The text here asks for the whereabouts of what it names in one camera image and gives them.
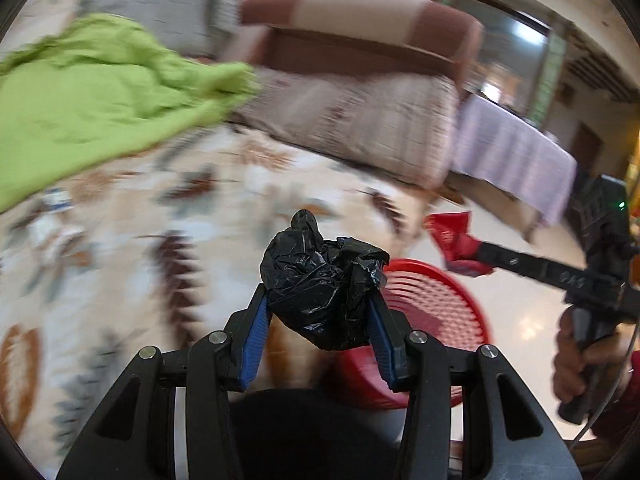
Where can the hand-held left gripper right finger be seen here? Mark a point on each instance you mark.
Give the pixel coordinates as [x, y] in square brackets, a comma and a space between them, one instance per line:
[385, 355]

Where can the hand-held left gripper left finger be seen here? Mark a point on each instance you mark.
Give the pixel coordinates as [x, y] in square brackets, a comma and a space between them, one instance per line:
[252, 345]

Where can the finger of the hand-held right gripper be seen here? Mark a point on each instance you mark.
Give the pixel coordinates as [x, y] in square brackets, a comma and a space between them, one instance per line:
[525, 267]

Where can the red plastic basket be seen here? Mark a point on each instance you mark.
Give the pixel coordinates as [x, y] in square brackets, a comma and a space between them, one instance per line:
[435, 305]

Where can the red packet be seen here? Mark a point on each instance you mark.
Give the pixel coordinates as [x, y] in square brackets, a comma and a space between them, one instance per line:
[450, 240]

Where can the black plastic bag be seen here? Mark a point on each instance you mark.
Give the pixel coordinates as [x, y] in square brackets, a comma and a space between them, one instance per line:
[320, 290]

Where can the person's right forearm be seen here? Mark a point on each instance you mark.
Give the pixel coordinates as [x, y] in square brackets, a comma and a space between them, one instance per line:
[622, 410]

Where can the person's right hand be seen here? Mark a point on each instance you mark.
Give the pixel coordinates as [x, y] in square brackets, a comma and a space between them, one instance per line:
[570, 365]

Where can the table with lilac cloth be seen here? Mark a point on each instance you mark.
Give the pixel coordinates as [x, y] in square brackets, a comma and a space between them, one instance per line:
[510, 160]

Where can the striped beige pillow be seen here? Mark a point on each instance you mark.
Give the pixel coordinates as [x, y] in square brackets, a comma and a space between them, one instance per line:
[360, 125]

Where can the open white carton box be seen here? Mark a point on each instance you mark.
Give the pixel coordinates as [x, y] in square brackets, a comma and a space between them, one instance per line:
[52, 237]

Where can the white green medicine box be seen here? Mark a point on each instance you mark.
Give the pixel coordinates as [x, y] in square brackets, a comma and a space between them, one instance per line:
[55, 199]

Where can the green quilt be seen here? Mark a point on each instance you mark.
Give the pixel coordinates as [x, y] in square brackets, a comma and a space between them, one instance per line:
[100, 100]

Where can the brown beige padded headboard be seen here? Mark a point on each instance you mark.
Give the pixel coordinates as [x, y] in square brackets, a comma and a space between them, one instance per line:
[350, 25]

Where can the grey quilted pillow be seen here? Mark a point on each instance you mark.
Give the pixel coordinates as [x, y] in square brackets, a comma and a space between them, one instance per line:
[150, 10]

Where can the glass window wooden frame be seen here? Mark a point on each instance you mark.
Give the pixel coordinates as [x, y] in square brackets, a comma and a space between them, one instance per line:
[505, 45]

